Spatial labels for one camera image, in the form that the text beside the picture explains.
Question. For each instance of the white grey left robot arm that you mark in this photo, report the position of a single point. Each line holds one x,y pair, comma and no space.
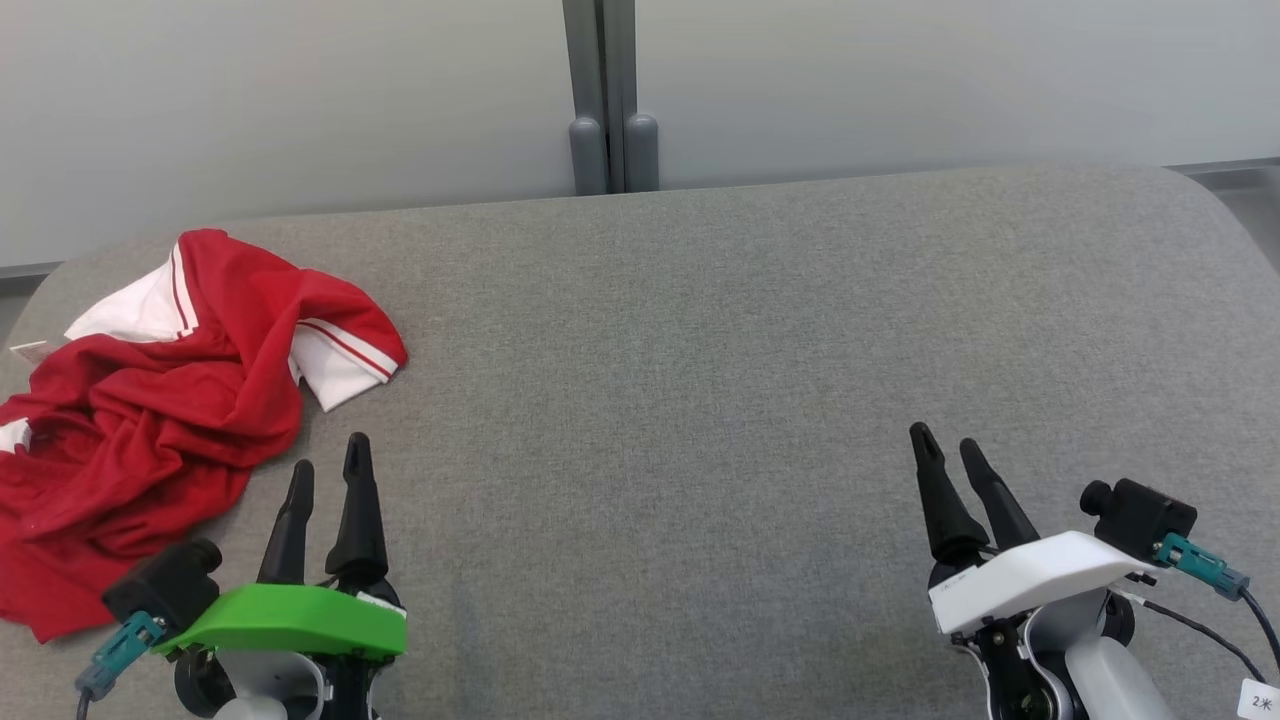
265,690

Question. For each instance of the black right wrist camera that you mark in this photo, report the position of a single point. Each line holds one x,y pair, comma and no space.
1140,520

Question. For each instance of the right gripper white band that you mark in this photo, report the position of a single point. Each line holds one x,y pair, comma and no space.
1030,580

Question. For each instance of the red shirt with white sleeves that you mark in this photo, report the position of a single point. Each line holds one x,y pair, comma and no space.
230,330

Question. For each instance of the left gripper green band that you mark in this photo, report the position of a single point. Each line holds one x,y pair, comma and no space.
300,620

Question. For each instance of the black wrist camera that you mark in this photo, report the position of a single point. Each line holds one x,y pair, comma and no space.
165,590
1140,520

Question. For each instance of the grey fabric sofa seat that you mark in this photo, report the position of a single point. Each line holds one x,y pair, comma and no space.
650,400

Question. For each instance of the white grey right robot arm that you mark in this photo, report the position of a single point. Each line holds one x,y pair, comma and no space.
1120,670

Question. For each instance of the grey metal partition post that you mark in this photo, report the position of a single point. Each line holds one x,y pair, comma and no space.
642,150
585,150

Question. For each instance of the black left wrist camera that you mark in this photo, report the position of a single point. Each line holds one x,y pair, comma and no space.
165,590

